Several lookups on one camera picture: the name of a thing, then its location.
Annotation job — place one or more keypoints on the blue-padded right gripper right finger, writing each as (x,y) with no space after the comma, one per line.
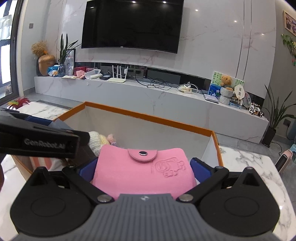
(209,179)

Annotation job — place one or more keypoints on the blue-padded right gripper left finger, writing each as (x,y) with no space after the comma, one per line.
(81,177)

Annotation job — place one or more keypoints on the pink felt pouch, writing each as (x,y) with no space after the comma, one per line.
(129,171)

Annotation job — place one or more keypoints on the white plush pink striped hat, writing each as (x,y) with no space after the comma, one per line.
(52,164)

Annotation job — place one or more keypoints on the red yellow feather toy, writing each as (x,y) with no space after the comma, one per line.
(18,103)

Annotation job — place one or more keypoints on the cream crochet doll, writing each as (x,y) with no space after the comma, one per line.
(97,141)

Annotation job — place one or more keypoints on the white tv console cabinet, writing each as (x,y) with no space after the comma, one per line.
(192,109)

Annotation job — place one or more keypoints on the orange cardboard storage box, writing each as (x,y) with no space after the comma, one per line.
(134,130)

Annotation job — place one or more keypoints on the left green plant in vase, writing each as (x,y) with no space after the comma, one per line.
(65,49)

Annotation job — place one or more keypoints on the pink space heater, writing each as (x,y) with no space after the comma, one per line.
(284,160)

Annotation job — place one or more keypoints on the golden brown vase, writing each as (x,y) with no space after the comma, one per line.
(44,62)

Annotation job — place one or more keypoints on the potted green plant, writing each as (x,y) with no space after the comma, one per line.
(276,114)

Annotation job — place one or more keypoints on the brown teddy bear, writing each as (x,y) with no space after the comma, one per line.
(226,82)

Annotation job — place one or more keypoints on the white wifi router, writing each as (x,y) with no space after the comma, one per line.
(118,76)

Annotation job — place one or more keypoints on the black wall television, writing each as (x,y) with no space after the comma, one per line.
(149,25)

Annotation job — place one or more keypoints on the framed wall picture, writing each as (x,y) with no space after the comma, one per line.
(289,23)

